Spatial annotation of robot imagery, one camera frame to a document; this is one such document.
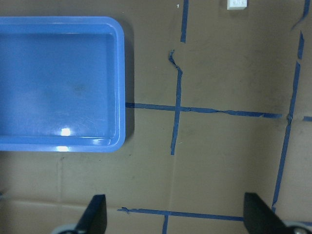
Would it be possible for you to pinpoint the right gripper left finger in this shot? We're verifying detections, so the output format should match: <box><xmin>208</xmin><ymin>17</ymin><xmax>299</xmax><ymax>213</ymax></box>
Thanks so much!
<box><xmin>74</xmin><ymin>194</ymin><xmax>107</xmax><ymax>234</ymax></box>

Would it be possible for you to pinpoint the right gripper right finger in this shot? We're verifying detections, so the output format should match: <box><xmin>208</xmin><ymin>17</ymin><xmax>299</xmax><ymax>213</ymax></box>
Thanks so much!
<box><xmin>243</xmin><ymin>193</ymin><xmax>293</xmax><ymax>234</ymax></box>

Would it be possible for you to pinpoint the white block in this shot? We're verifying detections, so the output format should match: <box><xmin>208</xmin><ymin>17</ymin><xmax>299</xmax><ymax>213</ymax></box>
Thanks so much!
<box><xmin>227</xmin><ymin>0</ymin><xmax>248</xmax><ymax>10</ymax></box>

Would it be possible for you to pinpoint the blue plastic tray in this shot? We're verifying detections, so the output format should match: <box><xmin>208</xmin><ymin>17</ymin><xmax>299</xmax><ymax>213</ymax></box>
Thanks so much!
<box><xmin>0</xmin><ymin>16</ymin><xmax>125</xmax><ymax>153</ymax></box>

